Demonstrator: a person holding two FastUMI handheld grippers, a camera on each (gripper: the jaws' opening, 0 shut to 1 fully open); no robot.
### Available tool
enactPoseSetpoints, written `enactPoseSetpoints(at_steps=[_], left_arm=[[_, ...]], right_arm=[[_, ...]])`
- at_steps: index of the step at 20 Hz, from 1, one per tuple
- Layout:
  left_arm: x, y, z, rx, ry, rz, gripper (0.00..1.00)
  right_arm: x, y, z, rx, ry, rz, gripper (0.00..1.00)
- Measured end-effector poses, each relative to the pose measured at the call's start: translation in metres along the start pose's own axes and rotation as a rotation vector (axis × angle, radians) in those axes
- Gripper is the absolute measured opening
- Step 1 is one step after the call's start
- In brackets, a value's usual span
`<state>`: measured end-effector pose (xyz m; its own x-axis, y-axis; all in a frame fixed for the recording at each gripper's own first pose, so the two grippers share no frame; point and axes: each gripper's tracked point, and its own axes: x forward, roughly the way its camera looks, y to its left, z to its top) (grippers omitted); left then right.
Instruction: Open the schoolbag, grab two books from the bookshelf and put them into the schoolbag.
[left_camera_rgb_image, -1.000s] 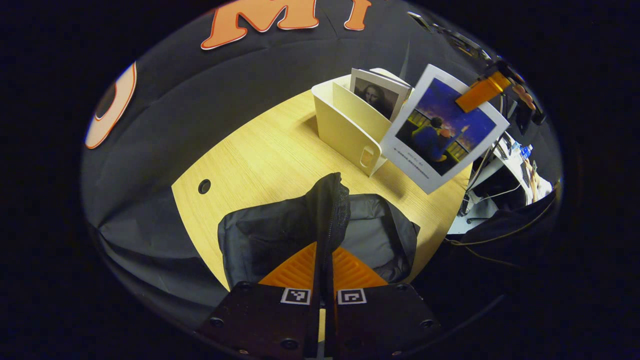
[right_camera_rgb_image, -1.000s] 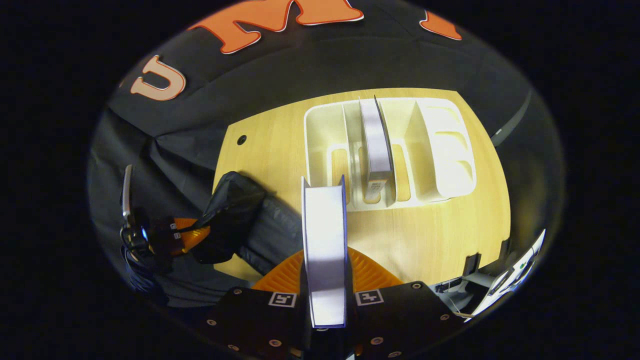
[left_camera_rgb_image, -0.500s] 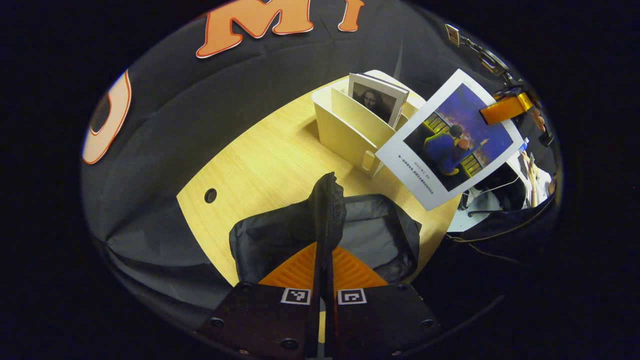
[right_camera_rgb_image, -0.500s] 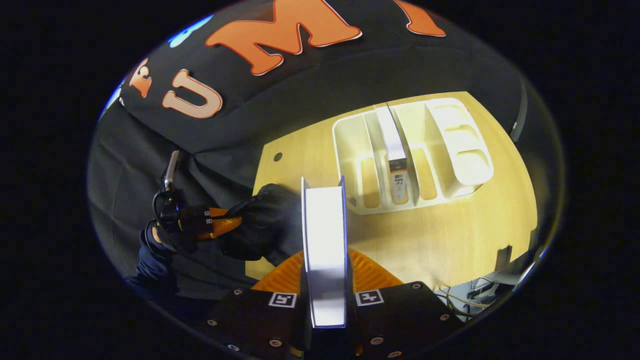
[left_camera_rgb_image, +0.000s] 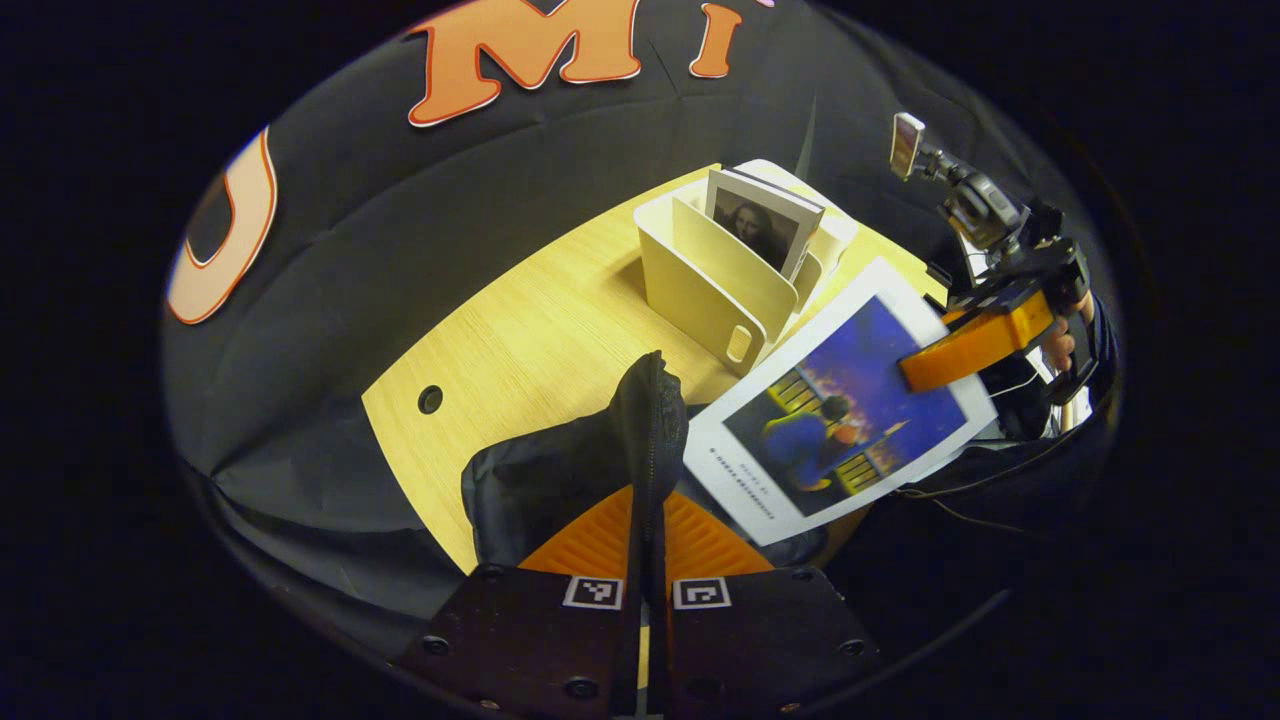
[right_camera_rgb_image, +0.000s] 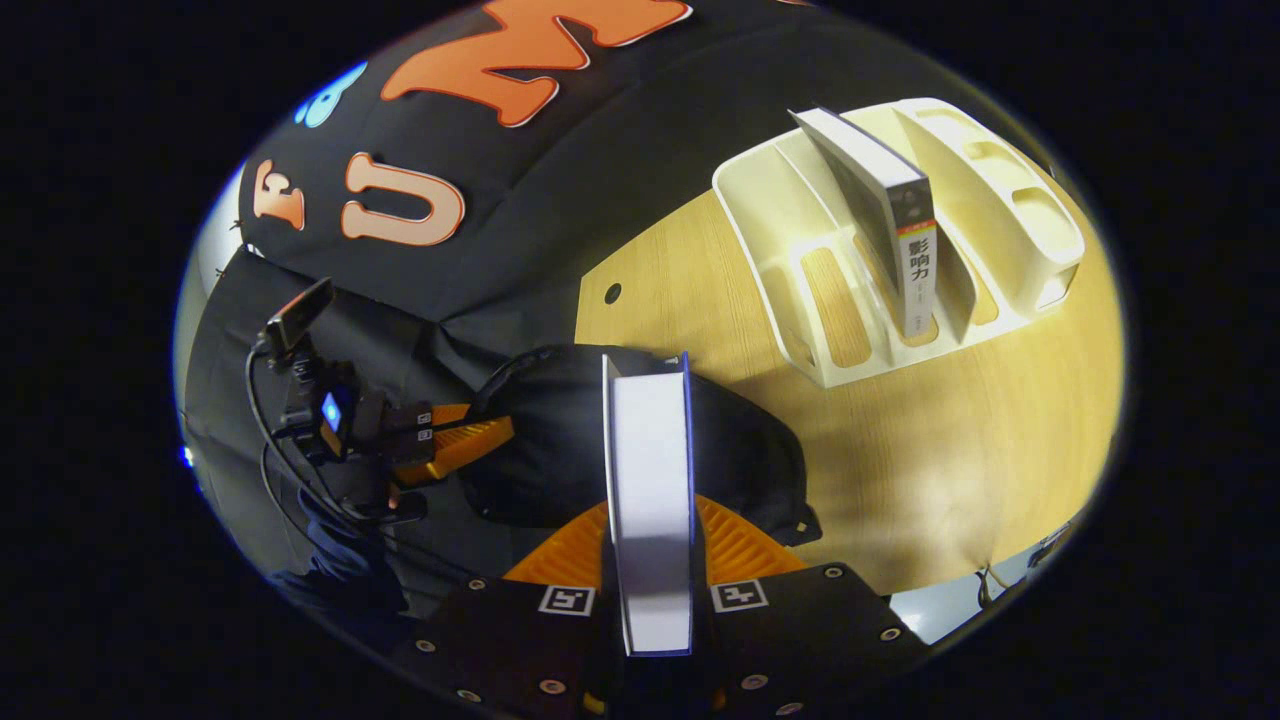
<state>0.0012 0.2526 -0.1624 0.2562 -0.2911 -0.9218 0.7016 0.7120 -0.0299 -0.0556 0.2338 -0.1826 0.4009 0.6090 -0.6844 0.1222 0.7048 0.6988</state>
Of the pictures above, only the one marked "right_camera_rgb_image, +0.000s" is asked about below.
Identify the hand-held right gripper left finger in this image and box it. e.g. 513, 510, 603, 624
395, 500, 621, 716

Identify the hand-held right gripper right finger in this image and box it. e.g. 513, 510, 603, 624
690, 495, 926, 716

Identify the black schoolbag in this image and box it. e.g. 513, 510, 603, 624
460, 345, 823, 548

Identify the blue cover book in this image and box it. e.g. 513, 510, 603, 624
602, 352, 696, 658

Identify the white plastic bookshelf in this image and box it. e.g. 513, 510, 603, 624
712, 97, 1086, 389

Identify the white spine book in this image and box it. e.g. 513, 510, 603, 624
790, 107, 941, 339

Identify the black cable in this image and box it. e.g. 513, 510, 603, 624
245, 340, 481, 586

